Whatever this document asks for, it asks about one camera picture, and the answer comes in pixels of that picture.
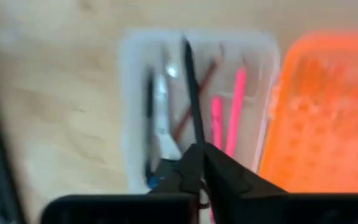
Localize black-handled scissors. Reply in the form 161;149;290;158
153;61;183;185

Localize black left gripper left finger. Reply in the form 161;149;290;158
149;142;206;196

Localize orange plastic box lid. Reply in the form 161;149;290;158
257;30;358;194

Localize pink highlighter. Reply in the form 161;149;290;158
224;67;247;159
209;95;224;151

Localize dark red pencil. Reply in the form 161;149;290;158
172;60;219;141

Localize clear plastic supply box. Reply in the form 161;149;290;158
117;28;282;194

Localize black pen blue end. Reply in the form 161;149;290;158
144;68;160;190

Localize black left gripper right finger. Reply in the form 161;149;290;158
202;142;289;196

